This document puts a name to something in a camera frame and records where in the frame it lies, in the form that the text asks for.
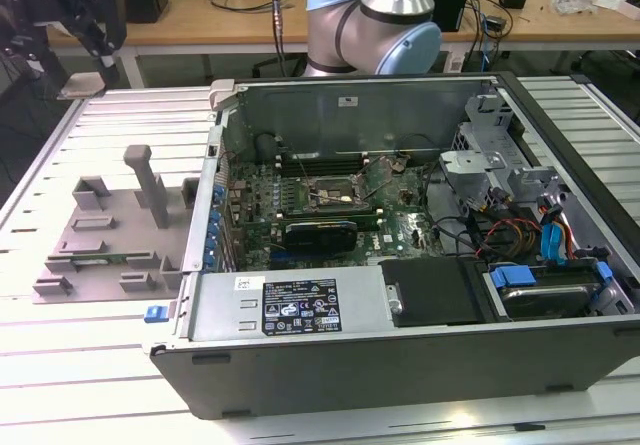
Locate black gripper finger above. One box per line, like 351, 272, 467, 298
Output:
73, 0, 127, 85
0, 0, 69, 83

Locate silver CPU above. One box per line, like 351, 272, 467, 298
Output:
56, 71, 109, 101

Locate thin metal locking lever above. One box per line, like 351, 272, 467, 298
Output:
293, 156, 316, 199

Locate CPU socket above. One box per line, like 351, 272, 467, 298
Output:
306, 174, 362, 212

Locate wooden desk white legs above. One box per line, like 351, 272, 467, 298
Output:
44, 0, 640, 90

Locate gray parts rack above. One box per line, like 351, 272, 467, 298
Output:
32, 144, 201, 306

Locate green RAM stick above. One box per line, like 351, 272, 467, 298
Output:
69, 253, 131, 269

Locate black RAM slot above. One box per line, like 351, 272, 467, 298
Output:
278, 162, 370, 174
277, 152, 371, 165
349, 213, 384, 231
279, 205, 377, 218

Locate black graphics card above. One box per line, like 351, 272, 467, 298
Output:
282, 218, 359, 257

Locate silver power supply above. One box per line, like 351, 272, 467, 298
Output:
188, 264, 395, 343

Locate black upright box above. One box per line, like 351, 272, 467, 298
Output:
428, 0, 474, 34

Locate green motherboard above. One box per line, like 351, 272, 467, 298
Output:
227, 154, 446, 272

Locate silver drive cage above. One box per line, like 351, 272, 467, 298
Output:
438, 93, 571, 219

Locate black bay cover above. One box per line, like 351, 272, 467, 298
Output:
378, 256, 497, 330

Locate open black PC case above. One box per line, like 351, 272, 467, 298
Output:
149, 70, 640, 420

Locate white pink flat card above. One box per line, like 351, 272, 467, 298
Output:
593, 0, 640, 21

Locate hard disk in blue carrier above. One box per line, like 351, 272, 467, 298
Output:
488, 261, 615, 322

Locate gray case release handle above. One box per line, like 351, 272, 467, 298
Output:
208, 78, 239, 114

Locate black camera cable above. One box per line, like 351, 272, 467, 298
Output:
269, 0, 307, 79

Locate red wire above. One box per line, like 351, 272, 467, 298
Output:
476, 218, 542, 259

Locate yellow wire bundle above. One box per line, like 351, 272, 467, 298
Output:
509, 224, 542, 257

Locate blue flat wire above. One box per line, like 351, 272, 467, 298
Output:
538, 192, 572, 267

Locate orange flat wire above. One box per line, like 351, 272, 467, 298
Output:
561, 217, 577, 264

